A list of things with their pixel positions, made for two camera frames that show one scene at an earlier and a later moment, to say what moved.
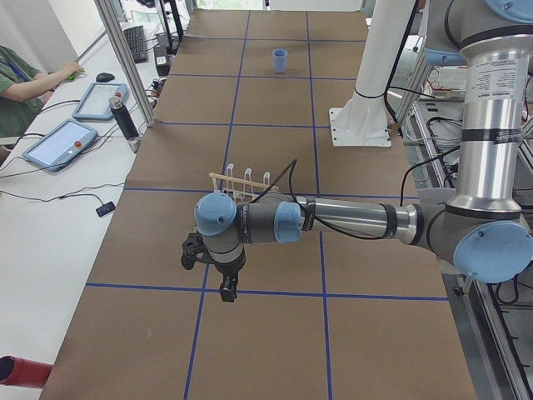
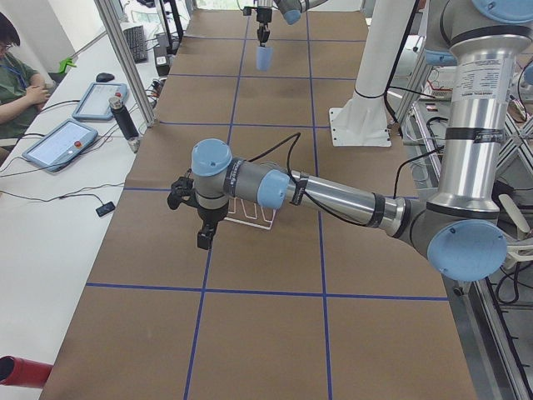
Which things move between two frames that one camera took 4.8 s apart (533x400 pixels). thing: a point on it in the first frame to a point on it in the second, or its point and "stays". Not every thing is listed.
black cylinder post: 125,117 stays
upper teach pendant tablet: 94,104 stays
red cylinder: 15,371 stays
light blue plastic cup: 280,57 to 264,58
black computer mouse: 105,77 stays
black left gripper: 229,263 to 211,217
